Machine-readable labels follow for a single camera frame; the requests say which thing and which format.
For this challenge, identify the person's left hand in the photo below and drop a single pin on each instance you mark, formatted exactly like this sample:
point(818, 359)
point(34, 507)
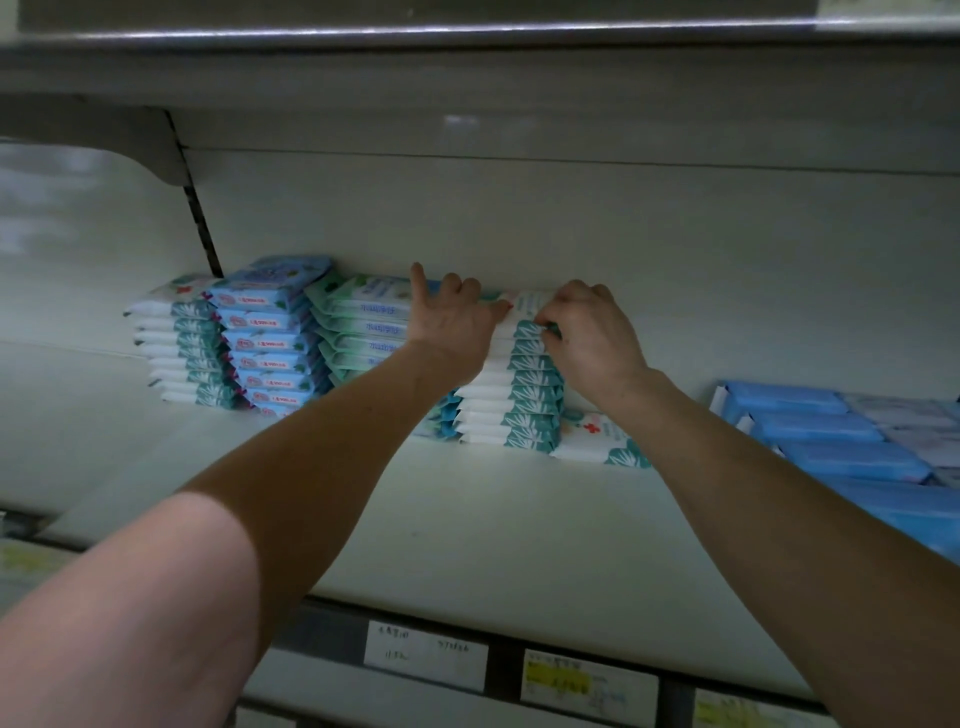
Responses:
point(453, 327)

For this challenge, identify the person's right hand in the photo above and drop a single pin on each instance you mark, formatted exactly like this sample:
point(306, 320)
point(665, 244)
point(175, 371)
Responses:
point(596, 348)

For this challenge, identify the stack of blue green packets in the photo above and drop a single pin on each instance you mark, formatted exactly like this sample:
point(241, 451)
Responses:
point(368, 315)

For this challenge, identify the stack of white green packets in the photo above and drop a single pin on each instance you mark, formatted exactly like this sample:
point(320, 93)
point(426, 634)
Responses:
point(180, 345)
point(513, 390)

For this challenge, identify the metal store shelving unit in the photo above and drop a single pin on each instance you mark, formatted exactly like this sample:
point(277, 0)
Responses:
point(675, 210)

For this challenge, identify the stack of blue red packets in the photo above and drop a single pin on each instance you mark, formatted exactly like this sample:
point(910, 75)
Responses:
point(270, 330)

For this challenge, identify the person's right forearm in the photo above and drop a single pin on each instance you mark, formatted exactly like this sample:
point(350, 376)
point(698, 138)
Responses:
point(825, 540)

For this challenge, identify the person's left forearm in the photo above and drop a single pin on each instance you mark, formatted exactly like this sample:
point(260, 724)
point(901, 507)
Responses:
point(195, 555)

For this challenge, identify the row of blue white boxes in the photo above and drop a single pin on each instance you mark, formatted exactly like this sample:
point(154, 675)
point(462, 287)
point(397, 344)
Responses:
point(840, 458)

